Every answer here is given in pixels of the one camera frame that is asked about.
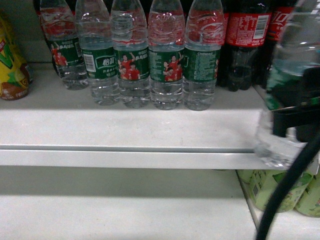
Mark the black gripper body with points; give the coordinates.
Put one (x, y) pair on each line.
(304, 112)

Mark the clear water bottle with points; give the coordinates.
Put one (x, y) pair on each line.
(297, 50)

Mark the right water bottle green label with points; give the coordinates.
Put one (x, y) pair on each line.
(204, 35)

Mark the back row water bottle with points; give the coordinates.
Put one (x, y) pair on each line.
(166, 31)

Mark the white metal shelf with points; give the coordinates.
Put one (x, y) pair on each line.
(56, 127)

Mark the far left water bottle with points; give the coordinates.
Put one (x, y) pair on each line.
(58, 25)

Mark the white lower shelf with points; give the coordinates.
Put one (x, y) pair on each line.
(68, 203)

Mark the green drink bottle right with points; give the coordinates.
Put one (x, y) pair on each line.
(309, 202)

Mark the cola bottle red logo label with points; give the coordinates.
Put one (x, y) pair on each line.
(281, 9)

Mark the cola bottle barcode label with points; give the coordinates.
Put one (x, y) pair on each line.
(245, 33)

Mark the yellow lemon tea bottle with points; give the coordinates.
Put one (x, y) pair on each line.
(15, 73)

